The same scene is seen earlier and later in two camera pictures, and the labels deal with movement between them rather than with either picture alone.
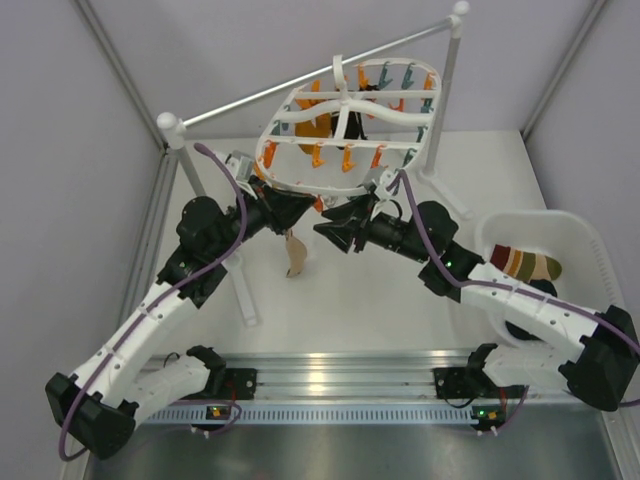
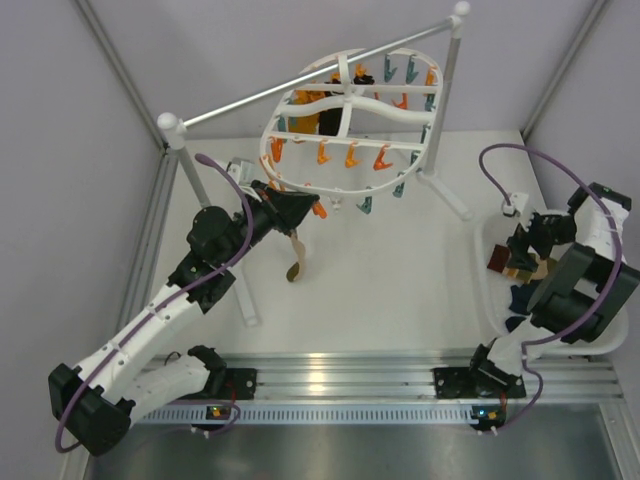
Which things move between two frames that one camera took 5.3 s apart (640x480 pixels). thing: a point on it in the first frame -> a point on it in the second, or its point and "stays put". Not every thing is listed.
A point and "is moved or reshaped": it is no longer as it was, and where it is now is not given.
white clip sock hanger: x=351 y=130 is moved or reshaped
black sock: x=354 y=125 -> x=329 y=120
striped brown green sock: x=524 y=265 stays put
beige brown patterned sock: x=297 y=251 is moved or reshaped
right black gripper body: x=361 y=224 -> x=541 y=236
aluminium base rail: x=354 y=388 stays put
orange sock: x=323 y=128 -> x=305 y=123
